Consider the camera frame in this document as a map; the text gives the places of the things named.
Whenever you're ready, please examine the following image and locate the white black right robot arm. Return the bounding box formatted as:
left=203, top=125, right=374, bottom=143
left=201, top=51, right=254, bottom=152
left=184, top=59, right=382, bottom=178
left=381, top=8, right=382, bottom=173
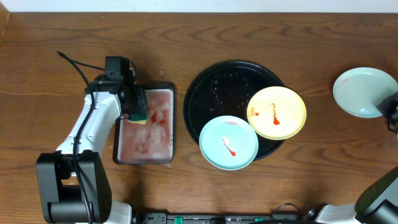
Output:
left=303, top=92, right=397, bottom=224

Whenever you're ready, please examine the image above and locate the green yellow scrub sponge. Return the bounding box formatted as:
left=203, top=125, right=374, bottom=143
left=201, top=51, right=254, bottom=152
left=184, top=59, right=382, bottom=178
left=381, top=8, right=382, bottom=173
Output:
left=127, top=112, right=147, bottom=124

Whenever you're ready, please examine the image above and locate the light blue plate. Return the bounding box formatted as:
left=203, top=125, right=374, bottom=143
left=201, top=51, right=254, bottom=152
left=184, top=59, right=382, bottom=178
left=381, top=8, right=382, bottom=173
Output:
left=199, top=116, right=259, bottom=170

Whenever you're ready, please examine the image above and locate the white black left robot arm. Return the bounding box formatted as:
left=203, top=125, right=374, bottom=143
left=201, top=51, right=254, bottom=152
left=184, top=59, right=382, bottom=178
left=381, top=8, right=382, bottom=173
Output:
left=36, top=81, right=147, bottom=223

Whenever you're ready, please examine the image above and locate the yellow plate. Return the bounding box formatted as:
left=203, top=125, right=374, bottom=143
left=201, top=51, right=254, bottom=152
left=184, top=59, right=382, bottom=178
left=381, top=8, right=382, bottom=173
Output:
left=247, top=86, right=307, bottom=140

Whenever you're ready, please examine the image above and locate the black rectangular soapy water tray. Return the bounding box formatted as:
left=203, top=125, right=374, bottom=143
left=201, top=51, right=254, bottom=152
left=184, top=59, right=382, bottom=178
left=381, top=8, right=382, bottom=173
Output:
left=113, top=83, right=175, bottom=165

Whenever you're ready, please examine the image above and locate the pale green plate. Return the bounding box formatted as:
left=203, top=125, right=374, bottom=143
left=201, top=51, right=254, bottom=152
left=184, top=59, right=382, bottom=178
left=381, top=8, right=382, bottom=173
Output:
left=333, top=67, right=397, bottom=118

